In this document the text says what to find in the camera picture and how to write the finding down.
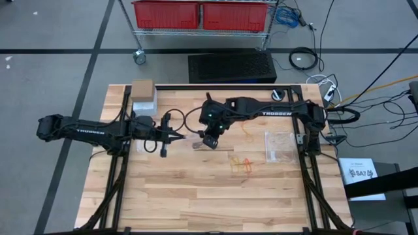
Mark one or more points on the white printed booklet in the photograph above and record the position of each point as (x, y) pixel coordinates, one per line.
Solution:
(360, 173)

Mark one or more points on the grey metal bracket plate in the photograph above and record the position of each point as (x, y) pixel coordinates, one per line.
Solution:
(299, 138)

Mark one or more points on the wide orange rubber band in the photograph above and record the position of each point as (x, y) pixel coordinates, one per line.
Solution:
(249, 164)

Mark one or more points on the black perforated metal box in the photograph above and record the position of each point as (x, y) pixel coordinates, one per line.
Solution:
(232, 67)

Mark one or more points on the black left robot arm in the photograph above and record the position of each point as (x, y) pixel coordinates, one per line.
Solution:
(88, 132)

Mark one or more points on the grey cart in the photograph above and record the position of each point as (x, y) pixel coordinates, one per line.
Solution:
(385, 212)

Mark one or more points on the black blurry bar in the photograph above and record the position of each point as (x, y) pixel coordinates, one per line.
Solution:
(382, 184)

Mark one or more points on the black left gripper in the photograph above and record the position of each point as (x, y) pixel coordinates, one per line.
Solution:
(165, 130)

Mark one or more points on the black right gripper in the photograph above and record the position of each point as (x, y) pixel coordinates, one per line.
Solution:
(214, 117)

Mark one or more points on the clear plastic zip bag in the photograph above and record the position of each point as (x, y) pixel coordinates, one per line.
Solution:
(281, 147)
(195, 144)
(140, 148)

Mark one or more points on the white power strip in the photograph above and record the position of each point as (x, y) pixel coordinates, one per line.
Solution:
(330, 93)

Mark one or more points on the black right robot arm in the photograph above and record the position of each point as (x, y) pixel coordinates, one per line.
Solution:
(277, 109)

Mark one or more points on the brown cardboard box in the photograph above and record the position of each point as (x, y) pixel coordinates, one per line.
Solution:
(142, 89)

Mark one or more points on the white cardboard box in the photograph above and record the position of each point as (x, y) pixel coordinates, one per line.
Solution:
(145, 108)

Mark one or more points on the yellow rubber band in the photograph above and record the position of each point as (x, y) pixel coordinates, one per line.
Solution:
(235, 164)

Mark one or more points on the red storage bin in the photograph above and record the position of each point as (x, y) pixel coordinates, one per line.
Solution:
(166, 14)
(235, 16)

